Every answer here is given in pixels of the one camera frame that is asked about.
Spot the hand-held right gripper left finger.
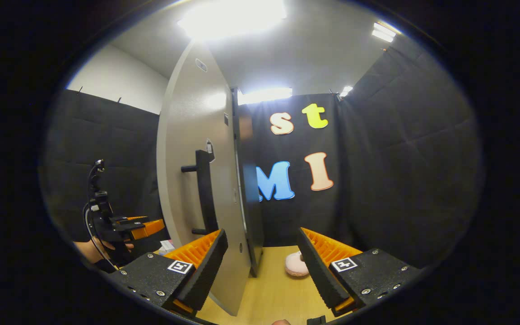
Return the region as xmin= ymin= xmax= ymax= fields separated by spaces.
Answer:
xmin=109 ymin=229 xmax=229 ymax=316

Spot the white cabinet door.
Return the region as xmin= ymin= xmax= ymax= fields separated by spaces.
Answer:
xmin=156 ymin=41 xmax=254 ymax=316

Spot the black cabinet door handle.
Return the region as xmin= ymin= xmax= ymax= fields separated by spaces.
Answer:
xmin=181 ymin=150 xmax=219 ymax=235

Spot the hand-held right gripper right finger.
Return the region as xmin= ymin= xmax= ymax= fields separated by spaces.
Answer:
xmin=297 ymin=227 xmax=423 ymax=316

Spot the black backdrop cloth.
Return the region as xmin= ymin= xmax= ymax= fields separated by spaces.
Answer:
xmin=43 ymin=43 xmax=482 ymax=271

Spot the grey cabinet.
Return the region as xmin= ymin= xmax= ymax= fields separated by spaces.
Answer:
xmin=232 ymin=88 xmax=265 ymax=277

